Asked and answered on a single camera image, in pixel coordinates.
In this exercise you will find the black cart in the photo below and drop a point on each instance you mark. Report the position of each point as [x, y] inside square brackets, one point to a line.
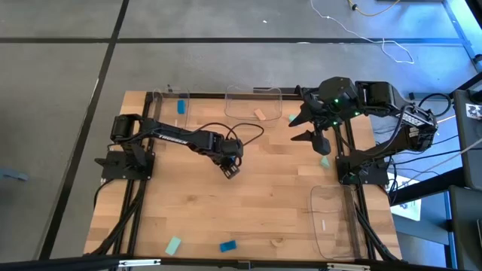
[467, 150]

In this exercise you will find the black left frame rail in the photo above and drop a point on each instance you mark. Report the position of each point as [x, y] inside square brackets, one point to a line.
[132, 241]

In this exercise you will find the black cross frame rail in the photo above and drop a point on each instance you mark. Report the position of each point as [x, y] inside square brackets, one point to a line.
[211, 95]

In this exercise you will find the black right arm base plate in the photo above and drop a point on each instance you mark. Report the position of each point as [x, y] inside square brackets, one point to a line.
[373, 177]

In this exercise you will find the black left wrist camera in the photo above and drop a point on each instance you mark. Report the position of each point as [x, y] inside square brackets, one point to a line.
[234, 147]

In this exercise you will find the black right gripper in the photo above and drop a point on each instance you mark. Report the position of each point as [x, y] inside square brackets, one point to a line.
[337, 99]

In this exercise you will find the grey box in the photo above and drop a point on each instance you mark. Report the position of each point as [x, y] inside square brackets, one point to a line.
[465, 226]

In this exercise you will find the clear plastic bin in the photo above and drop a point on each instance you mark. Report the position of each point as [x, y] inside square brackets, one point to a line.
[331, 237]
[165, 113]
[241, 109]

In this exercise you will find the blue rectangular block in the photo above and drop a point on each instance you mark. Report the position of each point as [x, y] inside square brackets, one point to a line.
[181, 107]

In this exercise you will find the blue grey floor object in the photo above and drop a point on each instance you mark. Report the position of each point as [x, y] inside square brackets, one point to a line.
[13, 175]

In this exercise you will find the natural wood block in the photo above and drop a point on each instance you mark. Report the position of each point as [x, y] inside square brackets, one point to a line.
[260, 114]

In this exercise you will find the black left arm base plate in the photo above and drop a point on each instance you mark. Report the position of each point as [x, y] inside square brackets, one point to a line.
[113, 169]

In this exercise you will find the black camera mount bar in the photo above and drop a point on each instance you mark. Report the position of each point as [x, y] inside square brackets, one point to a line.
[75, 263]

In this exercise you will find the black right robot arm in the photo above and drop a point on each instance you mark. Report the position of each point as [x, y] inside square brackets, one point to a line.
[380, 94]

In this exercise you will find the black white marker tag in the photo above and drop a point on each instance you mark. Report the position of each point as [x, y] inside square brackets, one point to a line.
[474, 111]

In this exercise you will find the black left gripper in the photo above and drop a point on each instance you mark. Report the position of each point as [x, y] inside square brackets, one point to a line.
[230, 169]

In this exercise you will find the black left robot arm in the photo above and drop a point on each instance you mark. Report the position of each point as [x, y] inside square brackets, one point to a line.
[169, 134]

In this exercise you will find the black right frame rail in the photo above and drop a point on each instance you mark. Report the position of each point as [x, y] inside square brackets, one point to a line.
[363, 211]

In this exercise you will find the black stand leg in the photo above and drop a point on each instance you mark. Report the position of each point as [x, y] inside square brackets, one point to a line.
[467, 83]

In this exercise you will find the white printed paper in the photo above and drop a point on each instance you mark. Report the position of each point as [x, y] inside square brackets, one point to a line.
[410, 209]

